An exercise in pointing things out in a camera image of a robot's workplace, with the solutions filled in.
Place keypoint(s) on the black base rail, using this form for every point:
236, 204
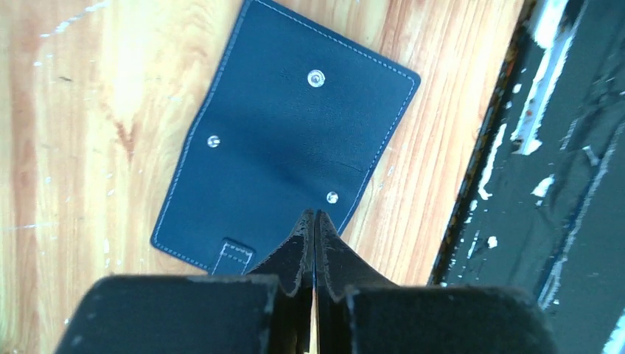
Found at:
542, 205

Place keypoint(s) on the gold card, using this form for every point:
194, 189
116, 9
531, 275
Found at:
312, 347

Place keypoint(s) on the blue card holder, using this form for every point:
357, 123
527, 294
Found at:
296, 118

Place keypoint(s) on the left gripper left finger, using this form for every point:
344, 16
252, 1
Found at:
266, 310

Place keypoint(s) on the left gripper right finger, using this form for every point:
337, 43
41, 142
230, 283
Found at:
361, 311

